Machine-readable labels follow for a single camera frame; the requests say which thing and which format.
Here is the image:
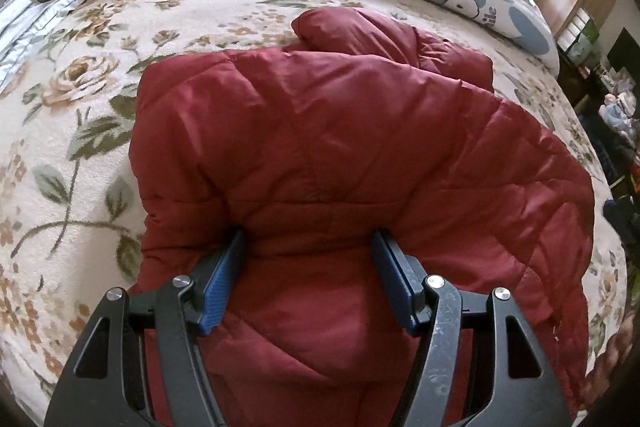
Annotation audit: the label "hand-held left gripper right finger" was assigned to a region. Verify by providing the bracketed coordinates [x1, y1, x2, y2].
[371, 228, 572, 427]

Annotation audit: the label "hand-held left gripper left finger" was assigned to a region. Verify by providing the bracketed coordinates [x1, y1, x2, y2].
[44, 228, 247, 427]

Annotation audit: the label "red puffer jacket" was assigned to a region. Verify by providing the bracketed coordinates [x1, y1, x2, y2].
[127, 7, 596, 427]

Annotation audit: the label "floral fleece blanket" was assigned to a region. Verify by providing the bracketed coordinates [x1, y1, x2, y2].
[0, 0, 631, 427]

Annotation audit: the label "pile of soft toys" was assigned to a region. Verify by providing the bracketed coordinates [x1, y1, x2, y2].
[597, 89, 640, 138]

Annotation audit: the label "white and green storage boxes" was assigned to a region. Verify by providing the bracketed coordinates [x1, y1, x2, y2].
[555, 7, 601, 65]

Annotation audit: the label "striped grey pillow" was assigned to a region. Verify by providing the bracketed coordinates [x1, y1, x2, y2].
[0, 0, 96, 92]

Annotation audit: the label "black screen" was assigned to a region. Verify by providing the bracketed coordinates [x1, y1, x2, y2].
[607, 27, 640, 72]

